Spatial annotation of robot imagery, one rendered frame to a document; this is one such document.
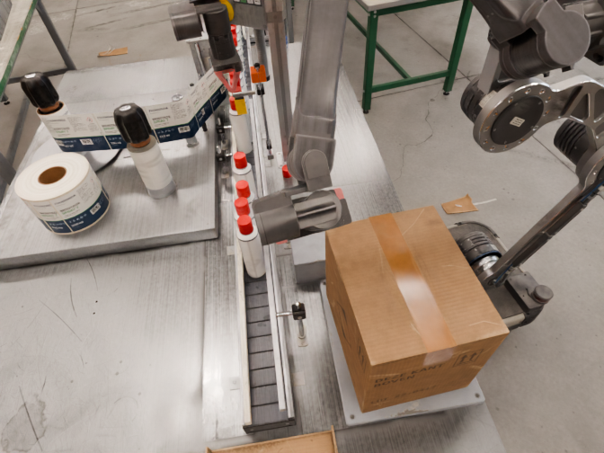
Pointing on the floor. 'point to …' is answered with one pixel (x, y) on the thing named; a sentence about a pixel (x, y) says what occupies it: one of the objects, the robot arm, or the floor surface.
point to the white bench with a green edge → (15, 23)
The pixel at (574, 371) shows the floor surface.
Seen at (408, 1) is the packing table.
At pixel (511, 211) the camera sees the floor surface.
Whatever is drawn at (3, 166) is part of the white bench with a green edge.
